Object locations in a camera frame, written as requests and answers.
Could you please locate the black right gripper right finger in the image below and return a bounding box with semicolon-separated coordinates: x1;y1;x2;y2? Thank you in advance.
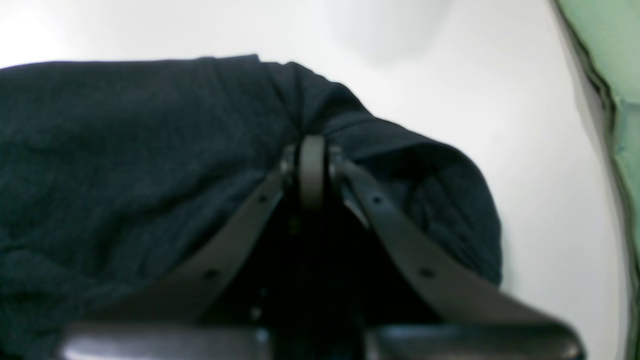
325;145;586;360

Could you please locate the dark navy long-sleeve T-shirt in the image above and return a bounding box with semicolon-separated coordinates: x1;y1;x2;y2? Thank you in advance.
0;55;503;360

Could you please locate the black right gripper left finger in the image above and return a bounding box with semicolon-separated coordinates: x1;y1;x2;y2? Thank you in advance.
57;145;299;360

